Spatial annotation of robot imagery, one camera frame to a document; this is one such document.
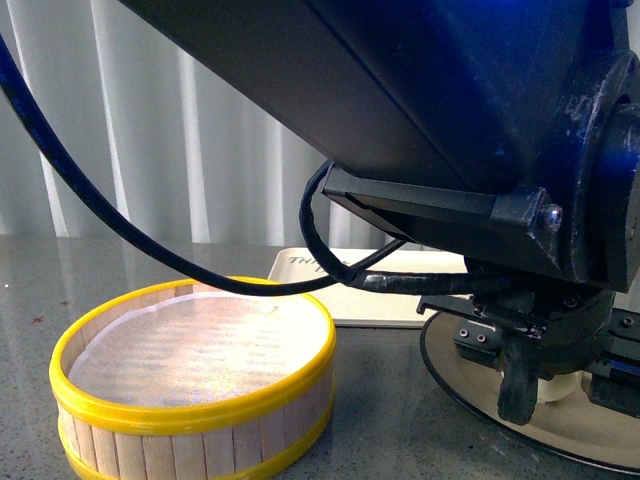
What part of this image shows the black cable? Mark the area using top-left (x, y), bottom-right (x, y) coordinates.
top-left (0, 33), bottom-right (506, 297)

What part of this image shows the white steamer liner cloth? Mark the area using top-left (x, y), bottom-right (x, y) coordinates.
top-left (69, 292), bottom-right (332, 407)

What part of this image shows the white rectangular Taiji Bear tray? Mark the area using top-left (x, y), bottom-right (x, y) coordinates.
top-left (269, 248), bottom-right (466, 328)

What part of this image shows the beige plate with black rim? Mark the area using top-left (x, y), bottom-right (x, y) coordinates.
top-left (420, 313), bottom-right (639, 476)

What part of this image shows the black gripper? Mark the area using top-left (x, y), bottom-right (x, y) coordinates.
top-left (417, 273), bottom-right (639, 426)

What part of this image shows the white steamed bun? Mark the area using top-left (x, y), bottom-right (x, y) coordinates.
top-left (537, 372), bottom-right (582, 404)

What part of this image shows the yellow rimmed wooden steamer basket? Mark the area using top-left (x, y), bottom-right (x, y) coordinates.
top-left (49, 280), bottom-right (336, 479)

